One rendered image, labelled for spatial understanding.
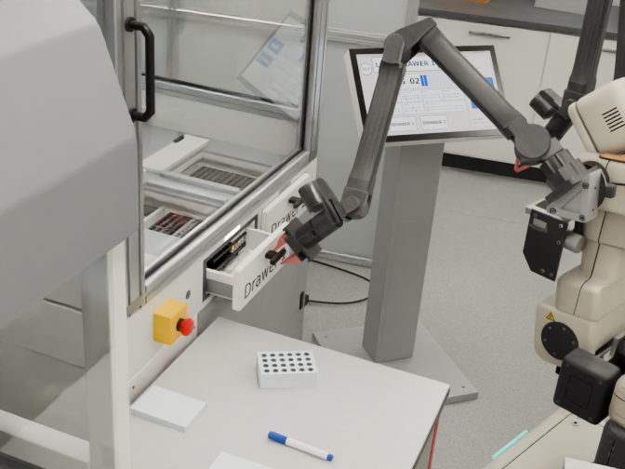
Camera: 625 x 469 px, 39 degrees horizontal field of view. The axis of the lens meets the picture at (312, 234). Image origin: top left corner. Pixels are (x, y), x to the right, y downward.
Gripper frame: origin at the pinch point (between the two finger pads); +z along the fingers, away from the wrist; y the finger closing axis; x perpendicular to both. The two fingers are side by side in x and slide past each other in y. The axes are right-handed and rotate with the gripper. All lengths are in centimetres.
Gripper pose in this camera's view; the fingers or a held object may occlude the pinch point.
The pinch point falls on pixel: (278, 256)
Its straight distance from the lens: 216.1
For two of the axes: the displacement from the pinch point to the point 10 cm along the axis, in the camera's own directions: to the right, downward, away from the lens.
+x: -3.8, 4.1, -8.3
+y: -6.3, -7.7, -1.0
